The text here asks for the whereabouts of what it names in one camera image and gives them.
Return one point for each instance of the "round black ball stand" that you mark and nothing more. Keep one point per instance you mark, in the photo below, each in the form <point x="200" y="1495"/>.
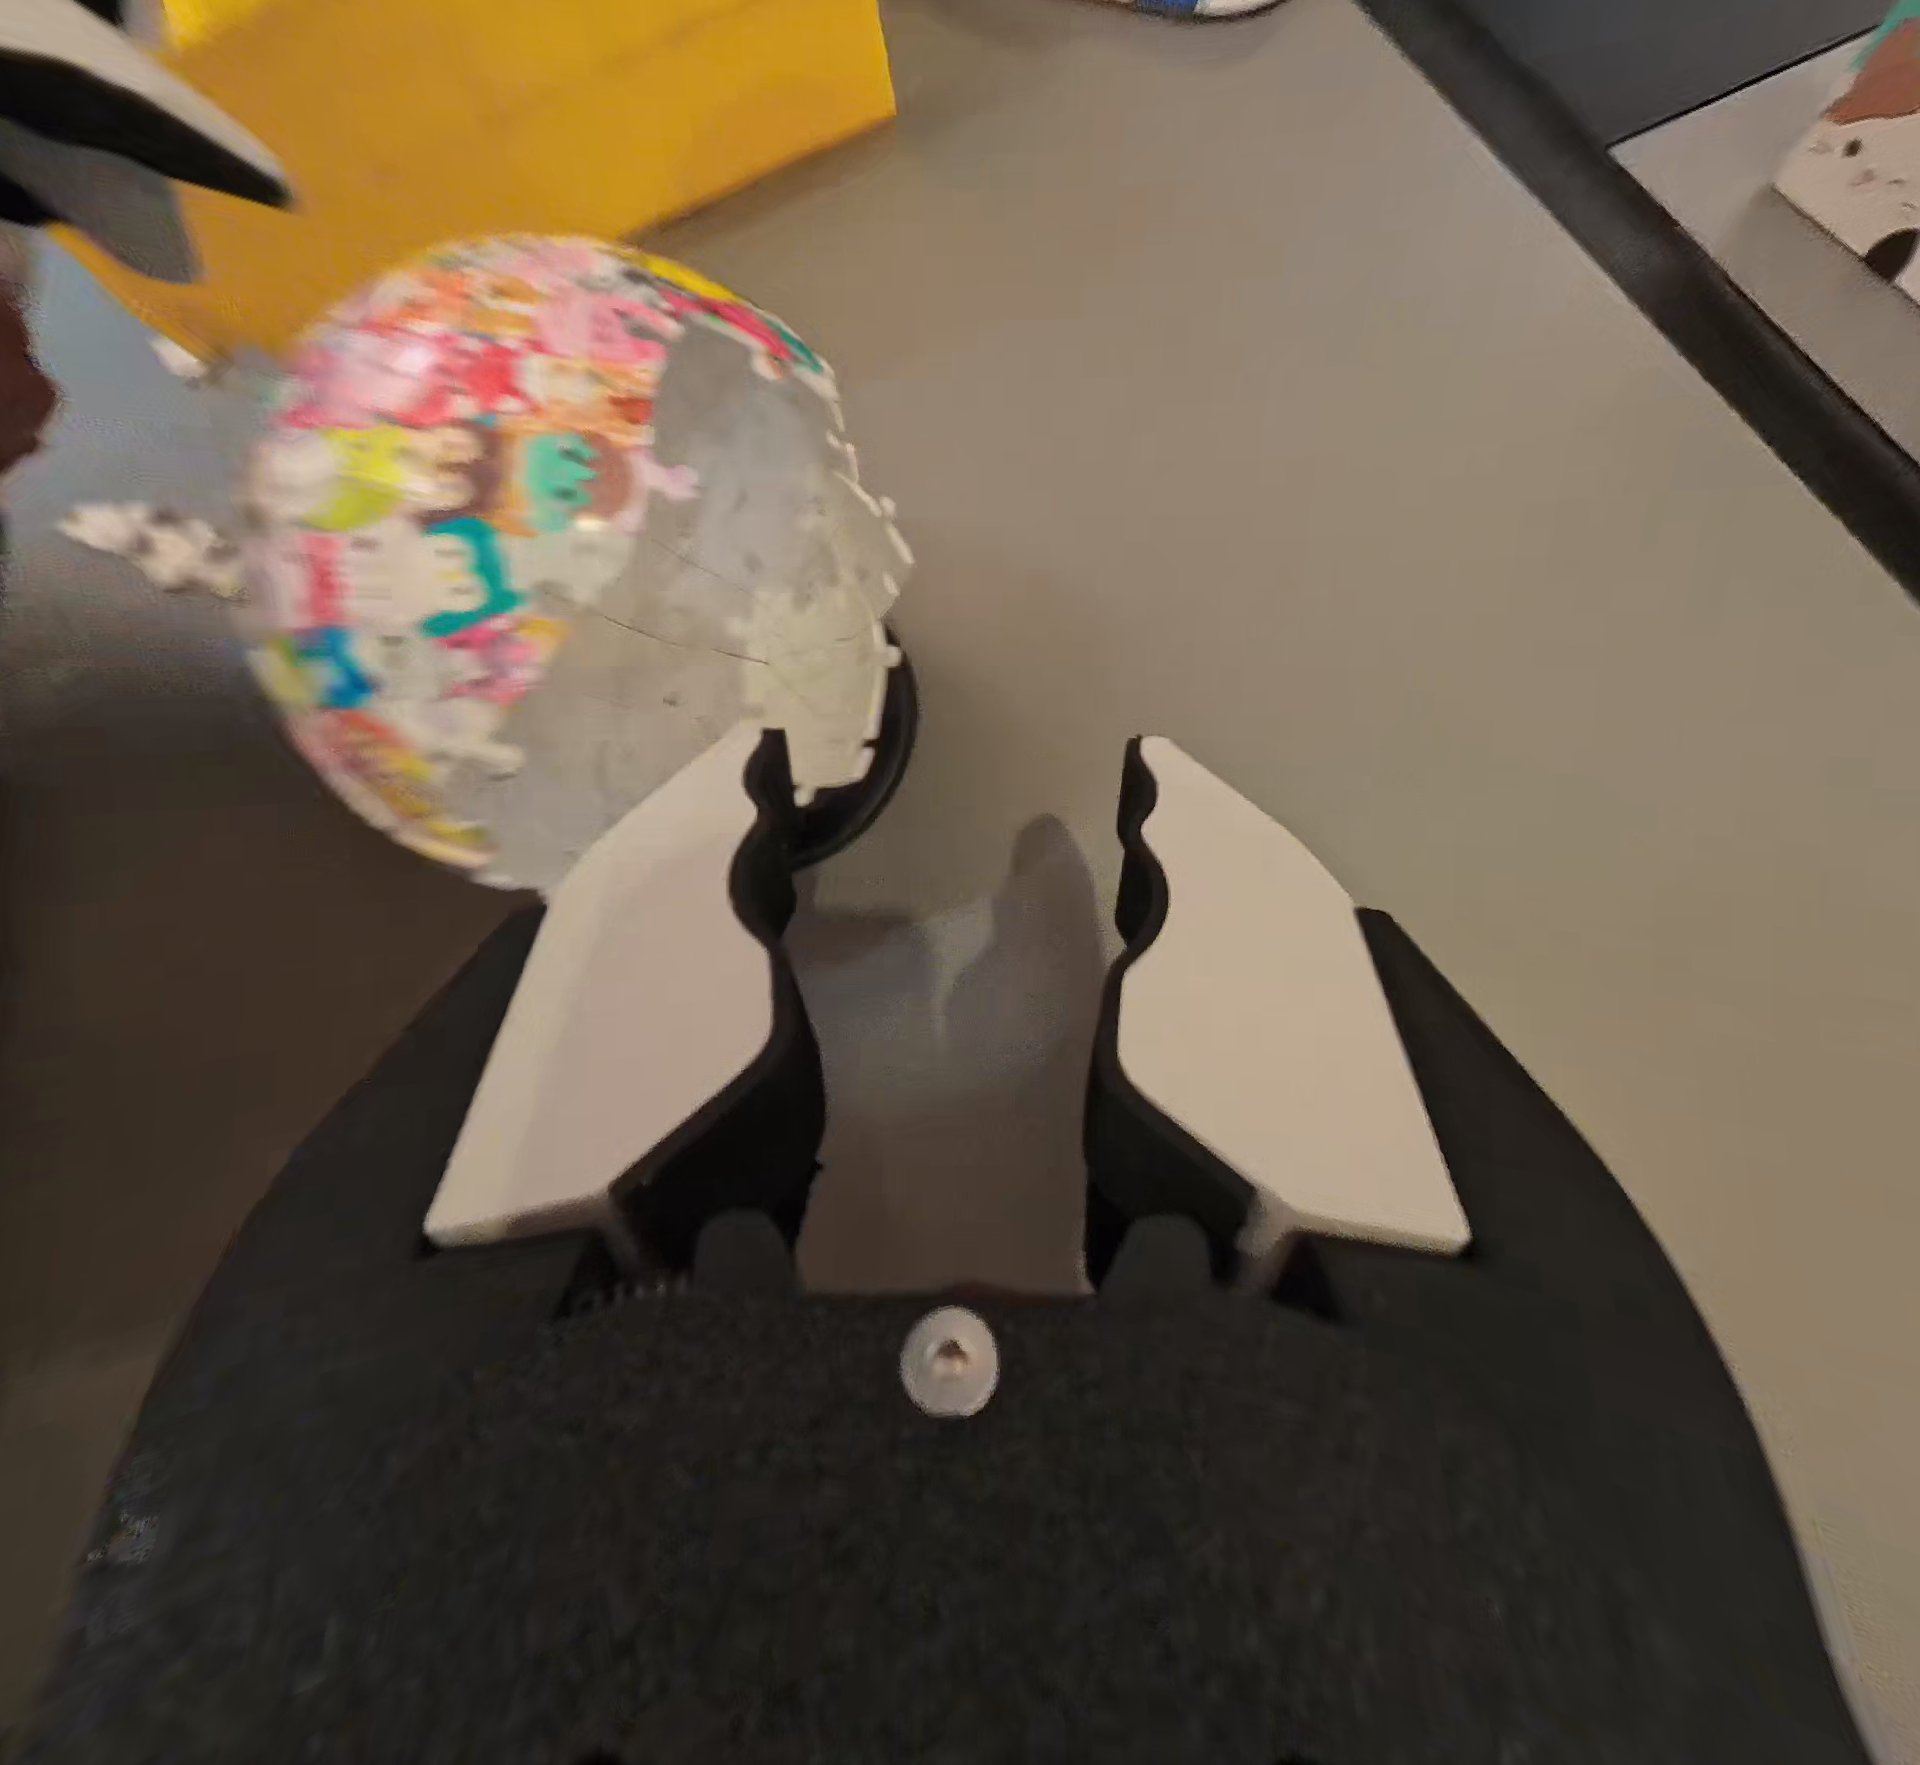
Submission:
<point x="889" y="758"/>

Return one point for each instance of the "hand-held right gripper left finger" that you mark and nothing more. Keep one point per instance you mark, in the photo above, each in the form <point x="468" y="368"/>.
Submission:
<point x="628" y="1026"/>

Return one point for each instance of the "puzzle box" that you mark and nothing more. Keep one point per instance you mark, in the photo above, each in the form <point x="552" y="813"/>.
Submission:
<point x="1870" y="156"/>

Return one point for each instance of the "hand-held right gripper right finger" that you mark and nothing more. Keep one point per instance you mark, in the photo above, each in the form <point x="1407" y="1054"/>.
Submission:
<point x="1274" y="1026"/>

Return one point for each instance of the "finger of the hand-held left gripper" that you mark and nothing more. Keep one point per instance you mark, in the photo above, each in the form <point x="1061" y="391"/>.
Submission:
<point x="107" y="214"/>
<point x="76" y="29"/>

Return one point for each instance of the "colourful puzzle ball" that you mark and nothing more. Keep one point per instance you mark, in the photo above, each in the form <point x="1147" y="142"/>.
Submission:
<point x="571" y="560"/>

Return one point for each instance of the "white puzzle piece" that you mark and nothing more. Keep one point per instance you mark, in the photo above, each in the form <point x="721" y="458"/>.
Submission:
<point x="160" y="551"/>

